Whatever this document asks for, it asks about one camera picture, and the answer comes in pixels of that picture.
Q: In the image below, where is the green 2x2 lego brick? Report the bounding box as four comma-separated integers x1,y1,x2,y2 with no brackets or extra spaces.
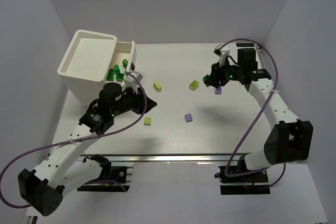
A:
113,65,120,73

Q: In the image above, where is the blue label sticker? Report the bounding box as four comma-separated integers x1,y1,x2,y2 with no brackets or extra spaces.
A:
236,42,255,48

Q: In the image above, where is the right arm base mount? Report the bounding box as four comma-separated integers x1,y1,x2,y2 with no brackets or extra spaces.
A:
214,164,270,195

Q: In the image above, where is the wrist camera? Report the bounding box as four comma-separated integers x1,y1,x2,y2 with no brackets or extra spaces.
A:
123,70,143,94
214,45,230,67

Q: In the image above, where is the aluminium table edge rail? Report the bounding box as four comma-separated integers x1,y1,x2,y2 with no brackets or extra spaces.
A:
102,154,231,163

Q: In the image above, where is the yellow-green 2x3 lego brick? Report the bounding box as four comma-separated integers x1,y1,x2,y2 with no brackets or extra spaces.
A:
189,80,199,91

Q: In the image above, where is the green upside-down 2x3 lego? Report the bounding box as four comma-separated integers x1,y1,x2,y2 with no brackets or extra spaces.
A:
106,69,114,82

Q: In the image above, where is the purple upside-down lego brick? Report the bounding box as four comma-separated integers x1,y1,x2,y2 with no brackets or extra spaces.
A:
214,87,222,94

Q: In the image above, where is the yellow-green 2x2 lego brick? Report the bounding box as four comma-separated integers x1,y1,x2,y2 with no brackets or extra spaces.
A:
144,117,152,126

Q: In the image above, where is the yellow-green lego wedge brick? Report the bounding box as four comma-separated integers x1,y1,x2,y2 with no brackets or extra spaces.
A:
153,82,162,92

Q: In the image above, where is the purple 2x2 lego brick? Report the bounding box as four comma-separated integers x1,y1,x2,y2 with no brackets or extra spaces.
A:
184,113,193,123

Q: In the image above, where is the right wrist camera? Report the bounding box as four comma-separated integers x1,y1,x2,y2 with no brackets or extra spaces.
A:
214,45,230,67

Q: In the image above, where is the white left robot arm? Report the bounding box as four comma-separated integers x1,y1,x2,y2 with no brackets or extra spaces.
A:
18,82,157,217

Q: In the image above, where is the white drawer cabinet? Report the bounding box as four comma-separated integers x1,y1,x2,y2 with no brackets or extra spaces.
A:
57,30,118,106

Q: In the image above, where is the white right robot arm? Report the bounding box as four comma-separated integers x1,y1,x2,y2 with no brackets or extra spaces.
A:
203,47,313,176

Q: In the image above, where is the green upside-down 2x2 lego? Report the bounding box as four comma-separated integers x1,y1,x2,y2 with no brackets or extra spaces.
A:
116,73,125,82

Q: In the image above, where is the green 2x3 lego brick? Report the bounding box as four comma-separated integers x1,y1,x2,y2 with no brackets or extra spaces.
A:
122,59,128,68

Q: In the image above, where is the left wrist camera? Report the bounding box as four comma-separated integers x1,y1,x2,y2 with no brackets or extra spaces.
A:
123,70,143,94

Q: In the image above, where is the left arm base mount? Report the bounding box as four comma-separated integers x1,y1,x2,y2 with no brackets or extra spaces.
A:
77,163,133,193

